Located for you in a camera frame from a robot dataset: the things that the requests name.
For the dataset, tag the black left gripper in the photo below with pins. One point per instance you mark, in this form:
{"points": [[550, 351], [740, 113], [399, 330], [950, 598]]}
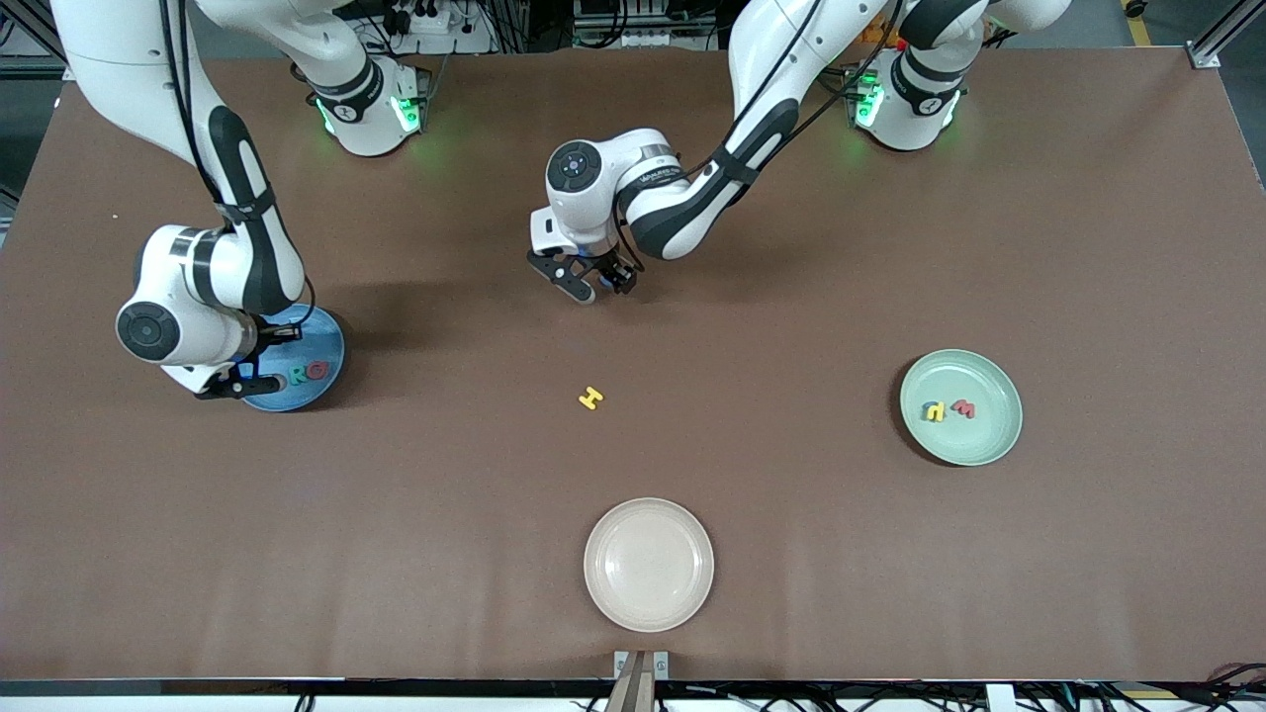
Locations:
{"points": [[614, 270]]}

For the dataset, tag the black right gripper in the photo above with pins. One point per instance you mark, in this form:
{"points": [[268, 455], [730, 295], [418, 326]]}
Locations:
{"points": [[267, 345]]}

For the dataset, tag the teal foam letter R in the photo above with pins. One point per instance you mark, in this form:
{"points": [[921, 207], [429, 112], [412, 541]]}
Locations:
{"points": [[293, 377]]}

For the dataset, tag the pink foam letter Q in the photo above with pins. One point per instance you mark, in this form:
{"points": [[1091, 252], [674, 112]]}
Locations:
{"points": [[311, 371]]}

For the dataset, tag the yellow foam letter H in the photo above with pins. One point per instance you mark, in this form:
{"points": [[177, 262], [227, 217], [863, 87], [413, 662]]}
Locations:
{"points": [[590, 398]]}

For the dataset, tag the yellow foam letter n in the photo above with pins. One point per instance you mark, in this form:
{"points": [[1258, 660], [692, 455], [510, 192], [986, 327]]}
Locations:
{"points": [[939, 412]]}

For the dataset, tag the red foam letter m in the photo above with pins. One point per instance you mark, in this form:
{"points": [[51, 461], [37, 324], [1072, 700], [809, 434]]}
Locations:
{"points": [[964, 408]]}

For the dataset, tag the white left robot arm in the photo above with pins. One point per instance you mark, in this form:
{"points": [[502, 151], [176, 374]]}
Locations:
{"points": [[762, 79]]}

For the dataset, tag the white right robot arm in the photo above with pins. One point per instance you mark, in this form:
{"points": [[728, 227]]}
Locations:
{"points": [[109, 69]]}

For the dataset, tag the blue round plate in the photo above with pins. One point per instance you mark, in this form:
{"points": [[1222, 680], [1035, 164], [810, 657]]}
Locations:
{"points": [[324, 346]]}

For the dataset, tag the beige round plate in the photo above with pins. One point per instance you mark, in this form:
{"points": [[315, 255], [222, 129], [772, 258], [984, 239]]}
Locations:
{"points": [[648, 564]]}

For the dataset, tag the green round plate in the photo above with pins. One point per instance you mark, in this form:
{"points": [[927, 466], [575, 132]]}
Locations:
{"points": [[959, 445]]}

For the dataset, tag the narrow white power strip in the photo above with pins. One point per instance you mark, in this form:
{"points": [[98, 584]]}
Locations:
{"points": [[653, 40]]}

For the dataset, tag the brown table cover sheet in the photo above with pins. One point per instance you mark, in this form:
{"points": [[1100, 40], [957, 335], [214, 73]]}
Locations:
{"points": [[148, 554]]}

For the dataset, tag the white power strip with plugs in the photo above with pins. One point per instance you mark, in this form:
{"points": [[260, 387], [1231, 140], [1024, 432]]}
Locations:
{"points": [[455, 42]]}

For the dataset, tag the metal bracket on table edge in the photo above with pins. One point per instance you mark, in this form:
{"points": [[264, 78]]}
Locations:
{"points": [[638, 682]]}

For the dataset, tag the aluminium frame profile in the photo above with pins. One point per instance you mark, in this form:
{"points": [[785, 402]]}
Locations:
{"points": [[1205, 54]]}

